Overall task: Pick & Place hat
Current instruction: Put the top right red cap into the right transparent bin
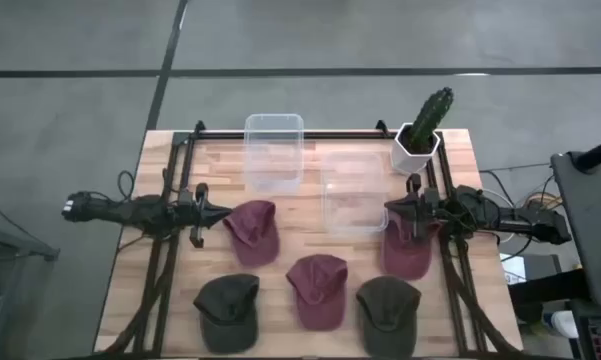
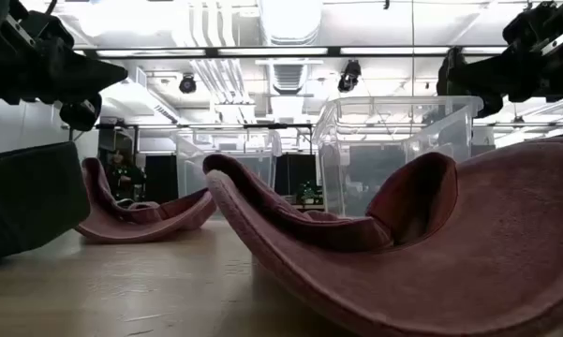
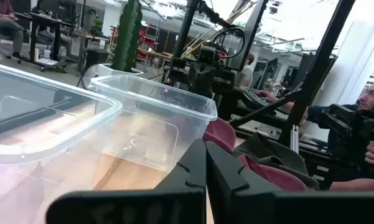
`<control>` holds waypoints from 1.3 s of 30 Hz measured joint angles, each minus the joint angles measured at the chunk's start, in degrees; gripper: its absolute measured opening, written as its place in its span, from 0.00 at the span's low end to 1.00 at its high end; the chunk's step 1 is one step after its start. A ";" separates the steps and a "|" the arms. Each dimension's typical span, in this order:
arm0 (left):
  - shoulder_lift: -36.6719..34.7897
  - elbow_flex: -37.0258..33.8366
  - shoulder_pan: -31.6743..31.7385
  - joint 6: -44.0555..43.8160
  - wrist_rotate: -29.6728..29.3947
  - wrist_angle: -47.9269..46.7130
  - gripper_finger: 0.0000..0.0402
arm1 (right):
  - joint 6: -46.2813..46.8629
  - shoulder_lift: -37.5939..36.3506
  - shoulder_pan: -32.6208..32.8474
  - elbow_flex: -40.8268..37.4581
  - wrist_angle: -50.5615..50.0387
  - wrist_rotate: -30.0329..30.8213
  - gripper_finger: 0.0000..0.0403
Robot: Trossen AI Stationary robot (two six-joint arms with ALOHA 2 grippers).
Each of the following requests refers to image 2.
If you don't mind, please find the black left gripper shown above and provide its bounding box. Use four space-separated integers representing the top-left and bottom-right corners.
0 0 128 132

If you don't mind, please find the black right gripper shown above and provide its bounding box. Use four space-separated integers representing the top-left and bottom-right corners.
442 0 563 119

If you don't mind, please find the large maroon fabric piece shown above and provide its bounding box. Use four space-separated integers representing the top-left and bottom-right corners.
202 135 563 337

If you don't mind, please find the maroon baseball cap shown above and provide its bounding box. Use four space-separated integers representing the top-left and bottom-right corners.
73 156 218 244

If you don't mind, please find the green cactus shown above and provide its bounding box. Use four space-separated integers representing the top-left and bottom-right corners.
437 45 469 97

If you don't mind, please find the person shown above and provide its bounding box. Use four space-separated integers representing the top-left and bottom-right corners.
103 148 147 202

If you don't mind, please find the black ceiling spotlight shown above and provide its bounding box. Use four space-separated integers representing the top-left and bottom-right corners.
178 73 198 95
336 59 363 94

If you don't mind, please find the long overhead light bar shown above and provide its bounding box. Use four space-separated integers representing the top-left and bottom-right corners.
74 45 510 60

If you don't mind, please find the clear plastic storage bin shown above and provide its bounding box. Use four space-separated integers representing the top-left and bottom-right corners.
312 95 484 219
173 126 283 221

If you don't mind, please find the small background potted plant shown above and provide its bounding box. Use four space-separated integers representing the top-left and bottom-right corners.
295 181 323 206

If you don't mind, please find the black background rig frame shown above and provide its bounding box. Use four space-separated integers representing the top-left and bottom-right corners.
60 122 316 155

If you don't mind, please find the white ceiling air duct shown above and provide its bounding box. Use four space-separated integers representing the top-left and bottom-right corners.
257 0 323 95

